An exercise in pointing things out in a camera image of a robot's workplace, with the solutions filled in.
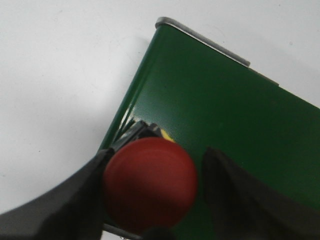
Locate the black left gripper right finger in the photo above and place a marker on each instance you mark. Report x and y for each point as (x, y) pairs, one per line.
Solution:
(244, 208)

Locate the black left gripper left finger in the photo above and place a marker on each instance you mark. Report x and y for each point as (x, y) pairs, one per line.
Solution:
(73, 210)

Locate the green conveyor belt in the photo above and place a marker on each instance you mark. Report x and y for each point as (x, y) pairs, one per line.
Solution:
(204, 96)

